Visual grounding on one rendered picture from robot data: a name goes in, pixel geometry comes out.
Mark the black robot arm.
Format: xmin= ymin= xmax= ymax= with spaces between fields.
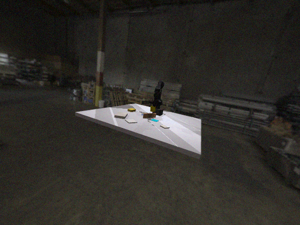
xmin=154 ymin=81 xmax=164 ymax=109

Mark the yellow cup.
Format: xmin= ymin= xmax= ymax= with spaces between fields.
xmin=150 ymin=106 xmax=156 ymax=112

